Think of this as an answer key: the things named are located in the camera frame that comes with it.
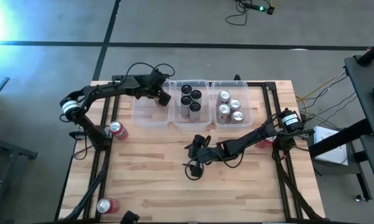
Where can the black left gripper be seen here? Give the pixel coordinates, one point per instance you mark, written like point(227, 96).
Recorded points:
point(149, 85)

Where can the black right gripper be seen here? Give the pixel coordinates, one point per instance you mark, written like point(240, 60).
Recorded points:
point(200, 155)

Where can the clear plastic bin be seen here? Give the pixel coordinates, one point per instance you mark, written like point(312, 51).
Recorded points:
point(247, 93)
point(149, 115)
point(207, 93)

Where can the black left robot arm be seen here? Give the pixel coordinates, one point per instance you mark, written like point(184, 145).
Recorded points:
point(105, 90)

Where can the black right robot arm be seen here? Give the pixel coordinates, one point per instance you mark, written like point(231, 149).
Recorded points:
point(252, 137)

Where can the small black object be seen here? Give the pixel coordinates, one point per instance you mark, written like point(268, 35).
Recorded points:
point(130, 217)

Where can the white paper box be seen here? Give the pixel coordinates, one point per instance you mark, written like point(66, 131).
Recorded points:
point(330, 146)

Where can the black power strip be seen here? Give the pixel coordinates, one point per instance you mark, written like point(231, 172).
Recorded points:
point(253, 6)

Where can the black desk beam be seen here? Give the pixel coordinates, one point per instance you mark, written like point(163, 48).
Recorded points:
point(339, 138)

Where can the small black power adapter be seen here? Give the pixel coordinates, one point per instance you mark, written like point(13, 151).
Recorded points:
point(270, 11)

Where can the black metal stand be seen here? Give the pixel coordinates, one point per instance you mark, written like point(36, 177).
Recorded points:
point(18, 152)

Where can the small caster wheel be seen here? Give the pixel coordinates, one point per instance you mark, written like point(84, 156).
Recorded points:
point(359, 198)

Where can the black pole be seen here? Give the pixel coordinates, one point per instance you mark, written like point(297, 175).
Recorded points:
point(371, 54)

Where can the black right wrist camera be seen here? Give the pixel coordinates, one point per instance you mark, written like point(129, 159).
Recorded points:
point(198, 141)

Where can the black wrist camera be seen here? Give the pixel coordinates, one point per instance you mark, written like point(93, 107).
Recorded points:
point(165, 98)
point(198, 141)

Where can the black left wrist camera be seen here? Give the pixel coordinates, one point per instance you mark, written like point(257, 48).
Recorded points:
point(165, 98)

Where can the black aluminium table frame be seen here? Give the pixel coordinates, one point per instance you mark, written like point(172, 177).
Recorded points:
point(268, 99)

